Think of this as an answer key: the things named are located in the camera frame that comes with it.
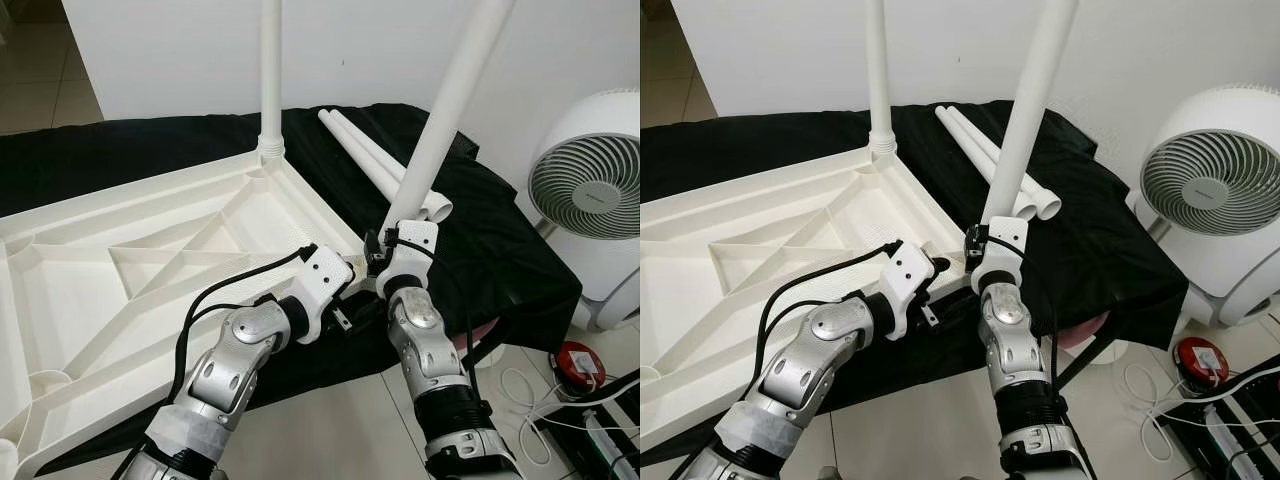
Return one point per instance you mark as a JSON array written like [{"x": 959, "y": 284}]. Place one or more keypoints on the red round device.
[
  {"x": 1200, "y": 362},
  {"x": 578, "y": 365}
]

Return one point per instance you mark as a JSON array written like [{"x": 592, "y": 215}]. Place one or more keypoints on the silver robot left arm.
[
  {"x": 235, "y": 350},
  {"x": 830, "y": 335}
]

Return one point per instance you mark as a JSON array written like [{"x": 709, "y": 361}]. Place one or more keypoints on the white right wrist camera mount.
[
  {"x": 1005, "y": 245},
  {"x": 408, "y": 250}
]

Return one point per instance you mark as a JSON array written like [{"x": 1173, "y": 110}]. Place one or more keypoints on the black storage case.
[
  {"x": 1250, "y": 420},
  {"x": 620, "y": 405}
]

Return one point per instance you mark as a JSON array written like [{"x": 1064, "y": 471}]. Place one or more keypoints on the white round floor fan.
[
  {"x": 1200, "y": 180},
  {"x": 585, "y": 190}
]

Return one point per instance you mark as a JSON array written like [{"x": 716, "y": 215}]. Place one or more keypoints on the black table cloth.
[
  {"x": 520, "y": 260},
  {"x": 1120, "y": 250}
]

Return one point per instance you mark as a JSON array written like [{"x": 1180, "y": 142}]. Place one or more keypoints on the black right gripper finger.
[
  {"x": 972, "y": 238},
  {"x": 372, "y": 242}
]

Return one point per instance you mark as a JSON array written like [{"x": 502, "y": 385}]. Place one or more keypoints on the white plastic table leg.
[
  {"x": 1025, "y": 211},
  {"x": 441, "y": 208},
  {"x": 1049, "y": 206},
  {"x": 271, "y": 70},
  {"x": 1040, "y": 100},
  {"x": 450, "y": 100},
  {"x": 355, "y": 150},
  {"x": 878, "y": 70}
]

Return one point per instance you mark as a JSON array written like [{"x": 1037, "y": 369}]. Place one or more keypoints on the black table leg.
[
  {"x": 490, "y": 352},
  {"x": 1085, "y": 365}
]

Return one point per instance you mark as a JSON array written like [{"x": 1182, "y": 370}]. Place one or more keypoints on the dark grey robot left foot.
[{"x": 829, "y": 473}]

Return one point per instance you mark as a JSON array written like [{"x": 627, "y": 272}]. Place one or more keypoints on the white plastic table top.
[
  {"x": 80, "y": 290},
  {"x": 720, "y": 290}
]

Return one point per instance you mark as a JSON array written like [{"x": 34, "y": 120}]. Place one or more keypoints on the pink plastic object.
[
  {"x": 1080, "y": 332},
  {"x": 480, "y": 332}
]

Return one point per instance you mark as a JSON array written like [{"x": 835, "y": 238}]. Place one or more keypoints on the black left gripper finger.
[
  {"x": 353, "y": 270},
  {"x": 939, "y": 266}
]

